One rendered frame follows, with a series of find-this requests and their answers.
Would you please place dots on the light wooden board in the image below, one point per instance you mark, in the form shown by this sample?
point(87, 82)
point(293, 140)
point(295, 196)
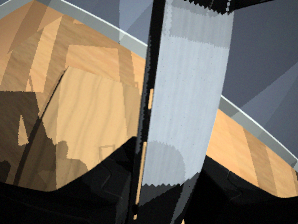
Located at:
point(88, 118)

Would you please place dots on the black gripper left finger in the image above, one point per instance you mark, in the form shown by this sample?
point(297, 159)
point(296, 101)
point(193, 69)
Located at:
point(101, 196)

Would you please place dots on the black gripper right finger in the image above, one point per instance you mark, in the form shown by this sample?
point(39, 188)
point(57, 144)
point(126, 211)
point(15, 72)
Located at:
point(221, 197)

